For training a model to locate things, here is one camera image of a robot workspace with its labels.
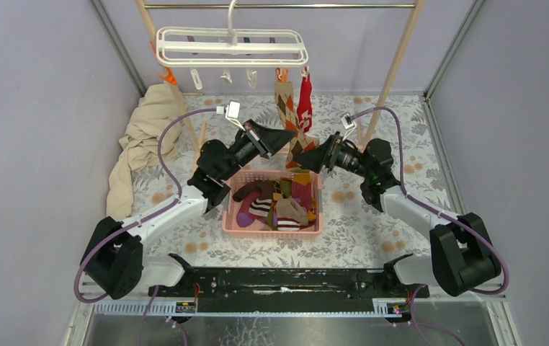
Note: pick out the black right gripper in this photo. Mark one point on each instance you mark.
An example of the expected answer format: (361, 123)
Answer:
(315, 159)

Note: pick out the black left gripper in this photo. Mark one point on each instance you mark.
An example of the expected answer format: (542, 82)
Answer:
(273, 139)

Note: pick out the maroon purple striped sock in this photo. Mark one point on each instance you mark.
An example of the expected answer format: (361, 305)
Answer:
(304, 187)

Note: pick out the orange beige argyle sock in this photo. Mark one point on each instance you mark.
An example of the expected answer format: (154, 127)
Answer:
(301, 142)

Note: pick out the grey maroon striped sock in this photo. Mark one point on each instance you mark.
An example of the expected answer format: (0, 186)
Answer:
(290, 215)

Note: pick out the pink plastic basket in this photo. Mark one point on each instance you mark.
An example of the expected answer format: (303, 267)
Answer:
(266, 227)

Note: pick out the dark brown striped sock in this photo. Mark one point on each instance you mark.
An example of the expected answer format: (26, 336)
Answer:
(256, 200)

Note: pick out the brown yellow argyle sock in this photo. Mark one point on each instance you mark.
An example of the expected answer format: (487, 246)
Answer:
(282, 189)

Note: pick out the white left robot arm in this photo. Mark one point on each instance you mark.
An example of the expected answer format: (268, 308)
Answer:
(115, 258)

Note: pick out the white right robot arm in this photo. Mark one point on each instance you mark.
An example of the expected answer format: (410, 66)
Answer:
(461, 255)

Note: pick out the white clip sock hanger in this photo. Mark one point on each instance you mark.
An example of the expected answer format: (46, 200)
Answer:
(229, 47)

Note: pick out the red sock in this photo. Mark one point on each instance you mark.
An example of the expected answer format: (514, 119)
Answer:
(305, 109)

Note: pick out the floral patterned mat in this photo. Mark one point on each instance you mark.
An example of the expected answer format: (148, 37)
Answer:
(354, 235)

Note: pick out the beige crumpled cloth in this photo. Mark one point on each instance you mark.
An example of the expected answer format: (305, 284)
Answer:
(155, 111)

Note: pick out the wooden clothes rack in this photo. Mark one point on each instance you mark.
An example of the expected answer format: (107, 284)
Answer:
(414, 8)

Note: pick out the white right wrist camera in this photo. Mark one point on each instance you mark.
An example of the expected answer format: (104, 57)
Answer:
(349, 123)

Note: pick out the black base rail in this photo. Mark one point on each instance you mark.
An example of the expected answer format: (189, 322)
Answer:
(237, 290)

